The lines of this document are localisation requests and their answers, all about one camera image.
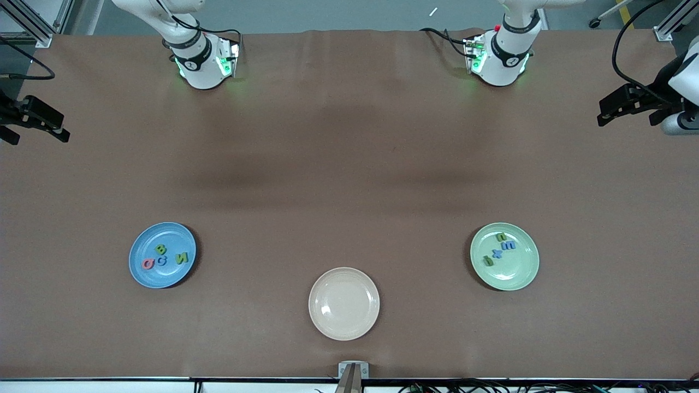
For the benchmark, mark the blue plate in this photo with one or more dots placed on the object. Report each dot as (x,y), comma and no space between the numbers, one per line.
(164,278)

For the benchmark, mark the brown table cover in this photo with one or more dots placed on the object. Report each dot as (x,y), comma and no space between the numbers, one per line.
(349,136)

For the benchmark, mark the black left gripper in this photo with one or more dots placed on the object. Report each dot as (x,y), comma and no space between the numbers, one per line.
(653,101)

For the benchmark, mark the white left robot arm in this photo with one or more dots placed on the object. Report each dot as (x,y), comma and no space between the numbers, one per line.
(502,65)

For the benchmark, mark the beige plate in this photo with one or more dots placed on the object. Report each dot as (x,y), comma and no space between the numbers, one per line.
(344,303)

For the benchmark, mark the aluminium frame profile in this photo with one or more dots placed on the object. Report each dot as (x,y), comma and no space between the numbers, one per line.
(41,34)
(669,30)

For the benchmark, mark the green foam letter B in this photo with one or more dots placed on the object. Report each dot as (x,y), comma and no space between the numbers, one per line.
(160,249)

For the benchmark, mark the grey metal bracket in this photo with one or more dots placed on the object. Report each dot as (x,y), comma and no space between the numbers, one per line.
(365,371)

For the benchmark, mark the metal mounting bar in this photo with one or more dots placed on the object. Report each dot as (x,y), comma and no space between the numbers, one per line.
(349,382)

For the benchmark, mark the wheeled stand leg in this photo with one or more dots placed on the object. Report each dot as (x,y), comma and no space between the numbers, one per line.
(594,23)

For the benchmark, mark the green plate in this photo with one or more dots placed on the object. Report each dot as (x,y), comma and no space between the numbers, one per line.
(519,273)

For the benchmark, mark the green foam letter d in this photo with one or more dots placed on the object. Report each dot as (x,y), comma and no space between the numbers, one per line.
(487,261)

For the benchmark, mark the blue foam letter m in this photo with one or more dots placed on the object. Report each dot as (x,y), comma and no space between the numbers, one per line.
(509,245)

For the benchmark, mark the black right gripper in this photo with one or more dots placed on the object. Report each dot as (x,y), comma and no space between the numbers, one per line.
(6,116)

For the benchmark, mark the blue foam letter G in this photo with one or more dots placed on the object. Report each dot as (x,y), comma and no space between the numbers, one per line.
(157,261)

